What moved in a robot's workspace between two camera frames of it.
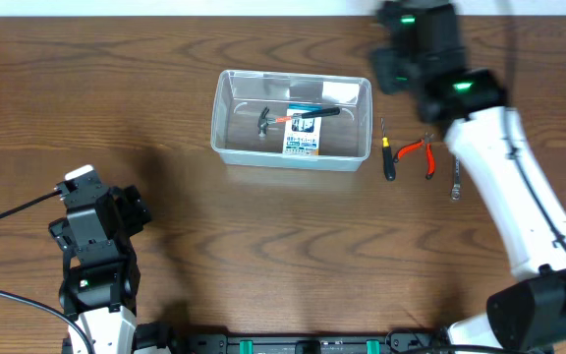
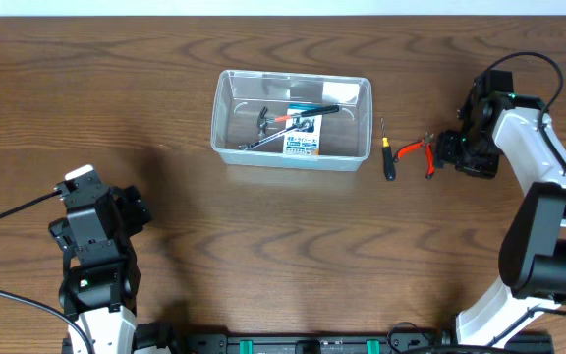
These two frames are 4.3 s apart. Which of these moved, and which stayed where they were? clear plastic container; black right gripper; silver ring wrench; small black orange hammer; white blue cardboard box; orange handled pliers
Moved: black right gripper; silver ring wrench
Stayed: small black orange hammer; clear plastic container; white blue cardboard box; orange handled pliers
